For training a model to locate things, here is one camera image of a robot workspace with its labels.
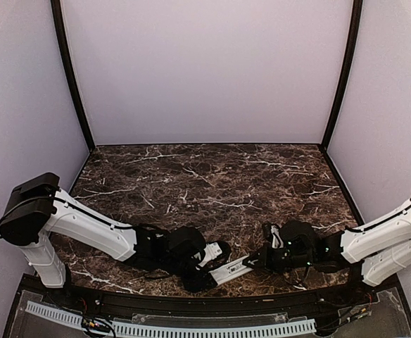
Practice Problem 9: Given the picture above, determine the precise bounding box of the white remote control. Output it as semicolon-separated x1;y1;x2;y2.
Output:
210;255;253;285

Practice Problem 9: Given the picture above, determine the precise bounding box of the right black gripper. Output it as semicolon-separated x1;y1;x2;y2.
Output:
242;242;315;275

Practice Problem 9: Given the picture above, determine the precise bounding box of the black front rail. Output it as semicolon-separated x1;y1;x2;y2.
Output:
57;287;355;318

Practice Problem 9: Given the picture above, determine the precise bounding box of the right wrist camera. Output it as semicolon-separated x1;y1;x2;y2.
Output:
262;223;284;249

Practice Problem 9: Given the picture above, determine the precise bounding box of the left black frame post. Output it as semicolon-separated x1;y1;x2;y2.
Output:
50;0;96;152

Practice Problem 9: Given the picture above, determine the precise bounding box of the black frame post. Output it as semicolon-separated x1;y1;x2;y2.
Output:
50;0;96;152
320;0;363;153

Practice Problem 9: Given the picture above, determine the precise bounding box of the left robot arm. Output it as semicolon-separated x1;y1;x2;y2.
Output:
0;173;222;307

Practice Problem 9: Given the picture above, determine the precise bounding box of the right black frame post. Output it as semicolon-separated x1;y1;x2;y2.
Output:
320;0;363;153

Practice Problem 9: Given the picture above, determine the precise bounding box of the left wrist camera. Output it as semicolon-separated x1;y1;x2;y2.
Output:
198;241;231;267

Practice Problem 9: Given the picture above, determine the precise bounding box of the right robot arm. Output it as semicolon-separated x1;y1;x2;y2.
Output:
243;197;411;306

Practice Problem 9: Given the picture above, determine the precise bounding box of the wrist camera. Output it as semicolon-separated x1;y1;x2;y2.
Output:
198;241;231;267
262;223;284;249

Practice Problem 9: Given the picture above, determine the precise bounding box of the white slotted cable duct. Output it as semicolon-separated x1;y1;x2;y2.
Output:
25;300;317;338

